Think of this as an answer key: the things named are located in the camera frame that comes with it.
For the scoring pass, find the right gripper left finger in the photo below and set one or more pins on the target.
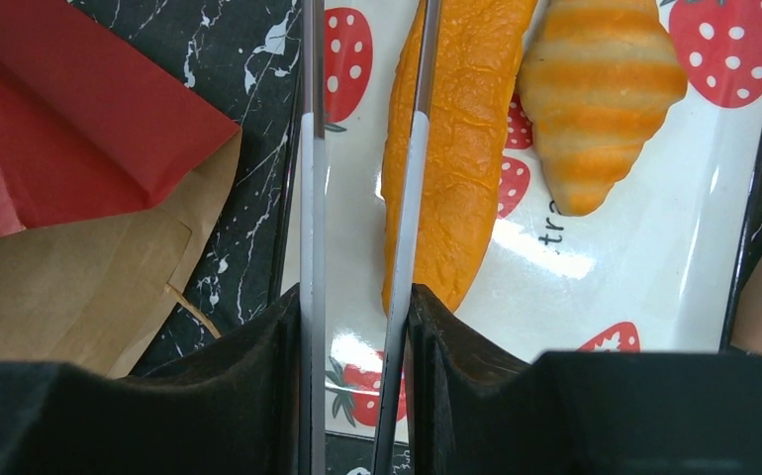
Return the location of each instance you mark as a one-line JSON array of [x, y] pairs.
[[228, 408]]

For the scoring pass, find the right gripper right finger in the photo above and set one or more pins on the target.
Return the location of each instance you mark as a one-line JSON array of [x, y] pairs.
[[473, 408]]

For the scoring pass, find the metal tongs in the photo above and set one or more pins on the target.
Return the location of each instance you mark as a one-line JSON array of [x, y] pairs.
[[314, 172]]

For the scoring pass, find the red brown paper bag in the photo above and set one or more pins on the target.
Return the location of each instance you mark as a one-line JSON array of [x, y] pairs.
[[112, 177]]

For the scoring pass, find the fake bread loaf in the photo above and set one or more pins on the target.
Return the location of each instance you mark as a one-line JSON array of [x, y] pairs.
[[597, 83], [478, 53]]

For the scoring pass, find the strawberry print tray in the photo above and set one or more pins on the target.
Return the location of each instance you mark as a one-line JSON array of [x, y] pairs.
[[649, 269]]

